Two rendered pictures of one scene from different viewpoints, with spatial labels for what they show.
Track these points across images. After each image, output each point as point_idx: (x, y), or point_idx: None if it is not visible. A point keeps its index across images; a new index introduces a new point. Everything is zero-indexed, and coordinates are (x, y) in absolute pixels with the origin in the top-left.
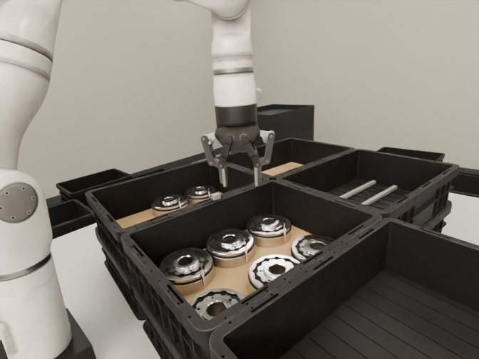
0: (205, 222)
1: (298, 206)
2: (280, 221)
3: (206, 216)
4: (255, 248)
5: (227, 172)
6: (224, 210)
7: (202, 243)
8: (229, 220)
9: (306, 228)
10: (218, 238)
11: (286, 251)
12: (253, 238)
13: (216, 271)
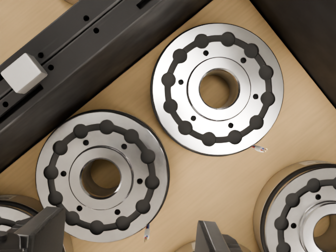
0: (15, 138)
1: (330, 45)
2: (254, 80)
3: (11, 136)
4: (171, 154)
5: (45, 242)
6: (70, 89)
7: (27, 146)
8: (93, 82)
9: (322, 82)
10: (68, 166)
11: (249, 176)
12: (167, 161)
13: (76, 240)
